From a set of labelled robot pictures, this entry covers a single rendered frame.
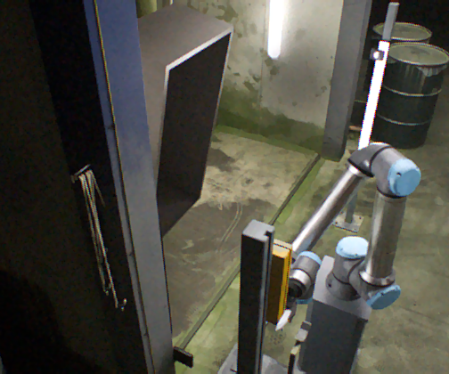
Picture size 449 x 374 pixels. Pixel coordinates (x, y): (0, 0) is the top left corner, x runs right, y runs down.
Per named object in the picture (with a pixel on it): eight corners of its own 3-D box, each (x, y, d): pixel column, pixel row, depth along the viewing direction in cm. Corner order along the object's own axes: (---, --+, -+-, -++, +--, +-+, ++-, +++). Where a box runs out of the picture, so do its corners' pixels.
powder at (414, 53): (385, 43, 438) (385, 41, 437) (444, 48, 427) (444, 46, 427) (387, 62, 396) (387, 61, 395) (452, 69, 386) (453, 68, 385)
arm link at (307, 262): (321, 272, 176) (324, 253, 170) (309, 293, 167) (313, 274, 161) (297, 263, 180) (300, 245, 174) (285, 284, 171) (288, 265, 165)
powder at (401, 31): (436, 31, 468) (436, 30, 467) (420, 45, 433) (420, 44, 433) (386, 21, 494) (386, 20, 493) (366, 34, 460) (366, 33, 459)
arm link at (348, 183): (363, 126, 168) (264, 262, 191) (384, 142, 158) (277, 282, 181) (381, 136, 174) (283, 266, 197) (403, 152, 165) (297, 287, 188)
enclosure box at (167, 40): (99, 226, 273) (97, 36, 192) (157, 175, 315) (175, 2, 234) (147, 254, 264) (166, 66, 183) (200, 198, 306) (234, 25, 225)
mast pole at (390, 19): (344, 223, 356) (388, 4, 258) (346, 219, 360) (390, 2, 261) (350, 224, 354) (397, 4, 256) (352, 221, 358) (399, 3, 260)
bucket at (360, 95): (367, 129, 476) (372, 104, 459) (340, 123, 487) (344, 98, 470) (374, 117, 498) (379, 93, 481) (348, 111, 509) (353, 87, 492)
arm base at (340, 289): (369, 279, 224) (373, 264, 218) (359, 306, 210) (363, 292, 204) (332, 265, 231) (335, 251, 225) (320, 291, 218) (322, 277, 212)
